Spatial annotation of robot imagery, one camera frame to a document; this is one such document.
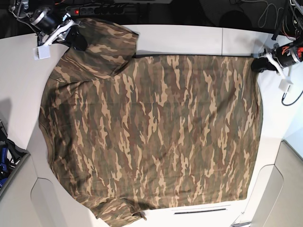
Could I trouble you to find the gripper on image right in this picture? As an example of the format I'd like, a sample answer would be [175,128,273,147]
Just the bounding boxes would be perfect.
[251,44,303,73]

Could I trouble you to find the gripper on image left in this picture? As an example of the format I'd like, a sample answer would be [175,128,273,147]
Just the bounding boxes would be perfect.
[30,7,87,51]

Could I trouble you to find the camouflage T-shirt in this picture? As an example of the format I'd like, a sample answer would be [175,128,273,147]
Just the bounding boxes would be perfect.
[38,18,263,227]

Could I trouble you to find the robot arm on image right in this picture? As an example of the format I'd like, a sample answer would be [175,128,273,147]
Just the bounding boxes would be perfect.
[251,0,303,75]

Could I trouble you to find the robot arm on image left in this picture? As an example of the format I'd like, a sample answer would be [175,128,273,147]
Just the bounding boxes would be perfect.
[9,0,88,59]

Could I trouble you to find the blue and black bin contents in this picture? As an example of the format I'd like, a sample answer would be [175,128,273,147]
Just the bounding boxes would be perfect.
[0,120,30,190]

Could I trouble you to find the black power strip red switch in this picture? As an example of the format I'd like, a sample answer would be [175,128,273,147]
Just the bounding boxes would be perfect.
[67,5,125,16]

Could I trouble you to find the white camera box image right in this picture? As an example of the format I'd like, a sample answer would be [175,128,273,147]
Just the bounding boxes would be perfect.
[279,77,293,93]

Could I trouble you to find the white camera box image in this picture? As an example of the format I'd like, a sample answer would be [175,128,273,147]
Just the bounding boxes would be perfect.
[279,77,293,93]
[33,45,51,60]

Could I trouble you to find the white camera box image left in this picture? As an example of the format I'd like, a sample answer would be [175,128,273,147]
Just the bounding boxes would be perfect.
[33,45,51,60]

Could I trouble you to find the black camera cable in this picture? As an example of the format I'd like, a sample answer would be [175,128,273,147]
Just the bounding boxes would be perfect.
[281,88,303,106]

